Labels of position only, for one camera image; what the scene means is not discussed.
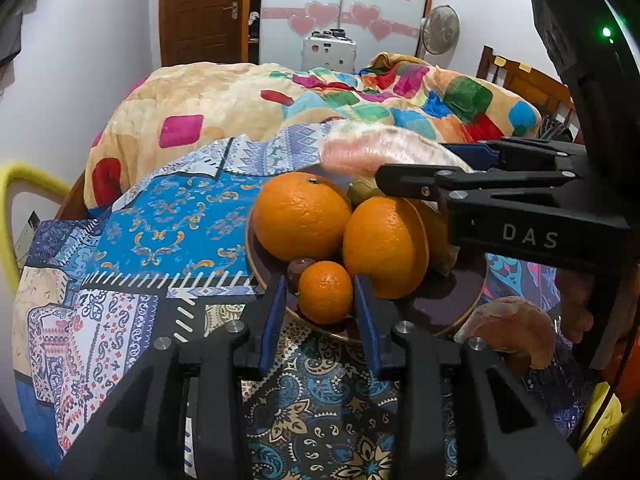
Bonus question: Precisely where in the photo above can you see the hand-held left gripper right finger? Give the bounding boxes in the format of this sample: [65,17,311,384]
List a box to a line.
[354,274,583,480]

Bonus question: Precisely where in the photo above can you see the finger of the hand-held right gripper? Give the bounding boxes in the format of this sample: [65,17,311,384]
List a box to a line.
[440,136,587,172]
[375,162,585,207]

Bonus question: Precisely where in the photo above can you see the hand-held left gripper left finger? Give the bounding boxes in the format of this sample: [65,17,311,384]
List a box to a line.
[60,275,288,480]

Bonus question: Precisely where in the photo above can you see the small tangerine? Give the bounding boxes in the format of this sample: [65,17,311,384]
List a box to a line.
[298,260,354,325]

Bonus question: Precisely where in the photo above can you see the dark brown passion fruit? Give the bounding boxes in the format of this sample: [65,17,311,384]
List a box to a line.
[286,258,317,286]

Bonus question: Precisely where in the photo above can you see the large orange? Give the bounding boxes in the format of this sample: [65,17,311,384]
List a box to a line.
[342,196,430,300]
[251,172,353,262]

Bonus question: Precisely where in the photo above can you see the purple plate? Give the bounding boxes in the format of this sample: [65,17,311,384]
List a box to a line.
[245,162,488,343]

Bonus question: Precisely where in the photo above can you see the person's right hand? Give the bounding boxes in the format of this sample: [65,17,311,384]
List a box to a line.
[554,266,598,346]

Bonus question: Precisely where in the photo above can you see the black backpack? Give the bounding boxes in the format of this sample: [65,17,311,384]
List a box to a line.
[540,115,573,141]

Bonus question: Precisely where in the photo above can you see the brown wooden headboard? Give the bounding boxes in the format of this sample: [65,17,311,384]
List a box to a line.
[475,45,586,143]

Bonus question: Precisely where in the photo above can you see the standing electric fan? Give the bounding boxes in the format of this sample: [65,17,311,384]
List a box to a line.
[419,5,461,58]

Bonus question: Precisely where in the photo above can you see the wrapped bread bun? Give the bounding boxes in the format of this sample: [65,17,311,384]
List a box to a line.
[454,296,557,371]

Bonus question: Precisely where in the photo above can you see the blue patterned bedsheet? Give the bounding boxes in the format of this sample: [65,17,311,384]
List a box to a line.
[12,120,601,480]

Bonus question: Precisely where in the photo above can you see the white box appliance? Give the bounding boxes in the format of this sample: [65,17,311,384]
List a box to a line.
[301,30,359,72]

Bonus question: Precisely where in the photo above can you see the colourful patchwork blanket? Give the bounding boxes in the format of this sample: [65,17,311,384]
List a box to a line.
[84,52,543,211]

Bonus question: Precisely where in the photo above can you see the yellow printed item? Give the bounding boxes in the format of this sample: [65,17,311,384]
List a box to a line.
[575,380,628,466]

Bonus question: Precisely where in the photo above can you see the brown wooden door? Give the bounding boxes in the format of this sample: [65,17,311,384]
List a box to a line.
[159,0,253,67]

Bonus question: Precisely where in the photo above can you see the yellow foam tube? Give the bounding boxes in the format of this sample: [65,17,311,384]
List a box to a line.
[0,161,73,293]

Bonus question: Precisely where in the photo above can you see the wall socket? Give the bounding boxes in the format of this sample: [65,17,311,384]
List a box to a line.
[15,212,41,261]

